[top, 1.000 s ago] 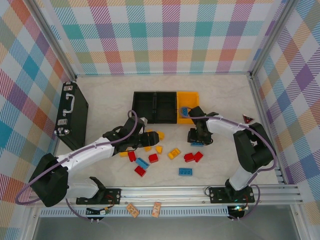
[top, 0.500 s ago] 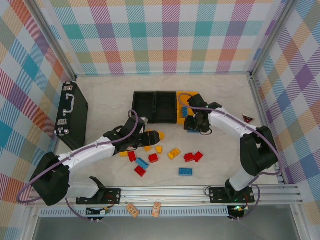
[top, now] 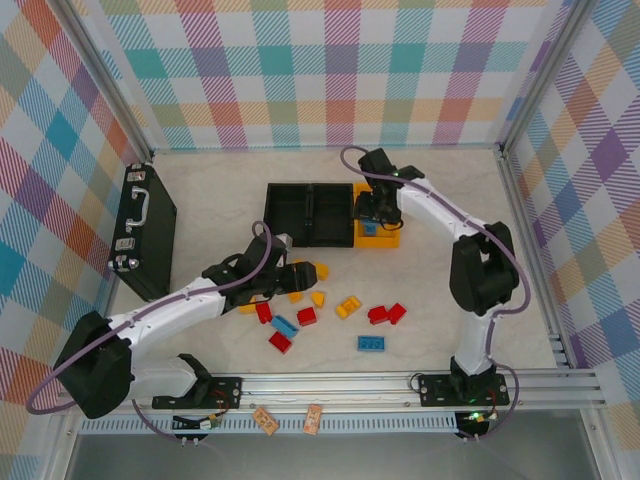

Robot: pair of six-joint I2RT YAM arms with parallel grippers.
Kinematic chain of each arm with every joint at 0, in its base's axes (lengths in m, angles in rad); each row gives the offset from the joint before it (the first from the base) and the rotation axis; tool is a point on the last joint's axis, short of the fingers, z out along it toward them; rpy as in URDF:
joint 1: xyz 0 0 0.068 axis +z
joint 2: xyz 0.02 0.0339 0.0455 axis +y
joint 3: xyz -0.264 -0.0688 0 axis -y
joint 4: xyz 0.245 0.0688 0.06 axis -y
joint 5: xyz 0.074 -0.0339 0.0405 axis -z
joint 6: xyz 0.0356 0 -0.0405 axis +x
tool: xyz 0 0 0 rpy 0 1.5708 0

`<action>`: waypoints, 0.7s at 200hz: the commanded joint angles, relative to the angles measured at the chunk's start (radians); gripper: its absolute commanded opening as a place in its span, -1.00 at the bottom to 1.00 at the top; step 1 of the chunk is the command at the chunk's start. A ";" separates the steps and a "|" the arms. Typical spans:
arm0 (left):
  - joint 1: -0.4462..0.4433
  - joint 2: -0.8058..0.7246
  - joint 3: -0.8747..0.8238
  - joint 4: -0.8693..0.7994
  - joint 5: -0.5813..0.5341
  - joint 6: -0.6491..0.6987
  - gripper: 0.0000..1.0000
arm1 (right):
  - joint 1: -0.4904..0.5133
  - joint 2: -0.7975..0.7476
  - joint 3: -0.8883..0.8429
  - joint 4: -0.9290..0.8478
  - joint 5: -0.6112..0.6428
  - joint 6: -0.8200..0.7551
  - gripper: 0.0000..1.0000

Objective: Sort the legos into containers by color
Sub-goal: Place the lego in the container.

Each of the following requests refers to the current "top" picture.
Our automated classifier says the orange paper tag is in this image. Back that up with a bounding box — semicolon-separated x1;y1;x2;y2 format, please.
303;403;324;435
252;405;279;435

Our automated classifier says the black briefcase with metal handle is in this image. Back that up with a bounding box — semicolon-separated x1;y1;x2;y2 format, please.
107;160;179;302

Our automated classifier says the aluminium side rail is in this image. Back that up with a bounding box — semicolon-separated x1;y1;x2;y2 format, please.
492;143;572;370

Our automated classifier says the yellow plastic container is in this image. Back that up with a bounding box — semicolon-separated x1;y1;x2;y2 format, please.
352;182;403;250

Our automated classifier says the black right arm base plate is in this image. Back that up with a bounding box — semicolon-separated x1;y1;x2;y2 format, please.
417;372;511;407

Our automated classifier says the black power connector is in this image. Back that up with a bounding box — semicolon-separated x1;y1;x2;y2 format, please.
172;413;222;432
457;409;494;429

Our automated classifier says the aluminium frame post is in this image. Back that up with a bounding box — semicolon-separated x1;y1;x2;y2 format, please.
497;0;599;157
58;0;157;162

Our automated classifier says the aluminium mounting rail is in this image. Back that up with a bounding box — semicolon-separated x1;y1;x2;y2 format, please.
49;367;604;415

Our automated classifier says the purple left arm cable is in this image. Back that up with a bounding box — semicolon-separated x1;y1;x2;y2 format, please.
25;221;276;447

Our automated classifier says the slotted grey cable duct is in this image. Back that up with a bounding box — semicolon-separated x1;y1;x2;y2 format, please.
79;412;459;435

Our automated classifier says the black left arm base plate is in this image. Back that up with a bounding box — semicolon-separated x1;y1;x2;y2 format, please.
152;375;244;411

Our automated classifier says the grey metal panel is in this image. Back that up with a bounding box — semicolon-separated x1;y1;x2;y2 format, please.
64;430;601;480

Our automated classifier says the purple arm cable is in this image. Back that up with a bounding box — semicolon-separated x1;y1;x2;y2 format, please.
339;145;532;444
25;221;276;447

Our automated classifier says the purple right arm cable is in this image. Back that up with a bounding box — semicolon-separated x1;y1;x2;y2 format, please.
339;145;532;444

